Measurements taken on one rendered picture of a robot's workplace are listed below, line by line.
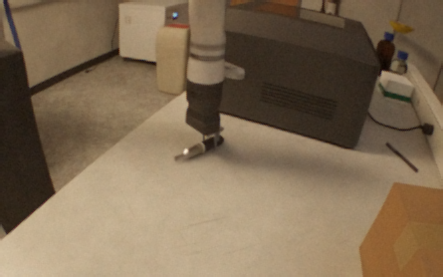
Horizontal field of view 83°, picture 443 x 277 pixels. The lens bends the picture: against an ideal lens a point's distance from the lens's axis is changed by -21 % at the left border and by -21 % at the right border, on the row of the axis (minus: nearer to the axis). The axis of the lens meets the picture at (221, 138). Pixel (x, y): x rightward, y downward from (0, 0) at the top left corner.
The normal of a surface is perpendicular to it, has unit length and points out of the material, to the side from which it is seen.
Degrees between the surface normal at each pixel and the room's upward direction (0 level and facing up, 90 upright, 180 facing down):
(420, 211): 0
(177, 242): 0
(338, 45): 58
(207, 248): 0
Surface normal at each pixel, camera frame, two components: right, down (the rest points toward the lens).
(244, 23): -0.28, -0.06
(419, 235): 0.08, -0.84
